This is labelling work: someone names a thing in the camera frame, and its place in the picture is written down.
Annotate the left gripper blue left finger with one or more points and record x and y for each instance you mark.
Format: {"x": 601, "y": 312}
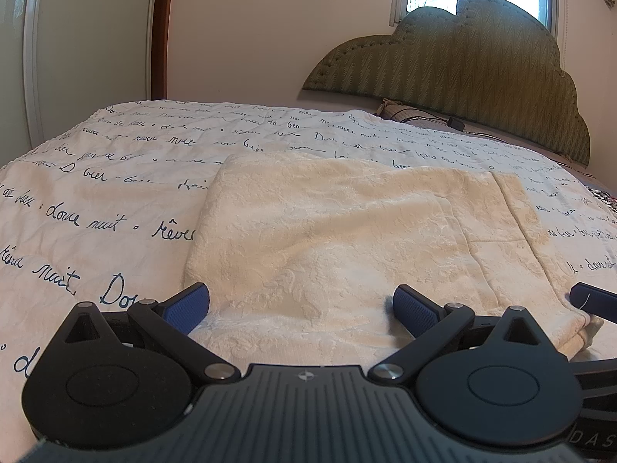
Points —
{"x": 164, "y": 327}

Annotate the cream fleece pants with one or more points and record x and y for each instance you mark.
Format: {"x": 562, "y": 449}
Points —
{"x": 301, "y": 256}

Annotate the green upholstered headboard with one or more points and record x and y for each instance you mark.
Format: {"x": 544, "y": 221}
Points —
{"x": 489, "y": 62}

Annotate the small black device on bed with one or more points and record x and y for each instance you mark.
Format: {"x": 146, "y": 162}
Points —
{"x": 456, "y": 124}

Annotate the wardrobe sliding door with flowers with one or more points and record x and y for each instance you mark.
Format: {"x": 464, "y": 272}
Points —
{"x": 61, "y": 60}

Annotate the striped pillow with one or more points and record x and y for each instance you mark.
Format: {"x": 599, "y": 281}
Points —
{"x": 398, "y": 112}

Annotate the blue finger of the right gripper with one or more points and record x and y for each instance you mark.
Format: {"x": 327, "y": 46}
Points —
{"x": 591, "y": 298}

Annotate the white script-print quilt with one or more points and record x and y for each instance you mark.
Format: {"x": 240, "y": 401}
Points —
{"x": 107, "y": 212}

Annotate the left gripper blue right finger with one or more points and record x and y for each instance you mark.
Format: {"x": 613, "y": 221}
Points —
{"x": 436, "y": 330}

